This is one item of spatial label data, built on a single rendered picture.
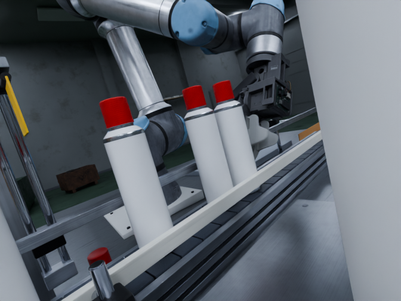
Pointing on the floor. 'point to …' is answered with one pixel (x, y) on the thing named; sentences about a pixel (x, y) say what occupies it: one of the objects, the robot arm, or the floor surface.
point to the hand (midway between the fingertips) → (247, 156)
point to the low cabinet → (26, 191)
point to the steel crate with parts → (78, 178)
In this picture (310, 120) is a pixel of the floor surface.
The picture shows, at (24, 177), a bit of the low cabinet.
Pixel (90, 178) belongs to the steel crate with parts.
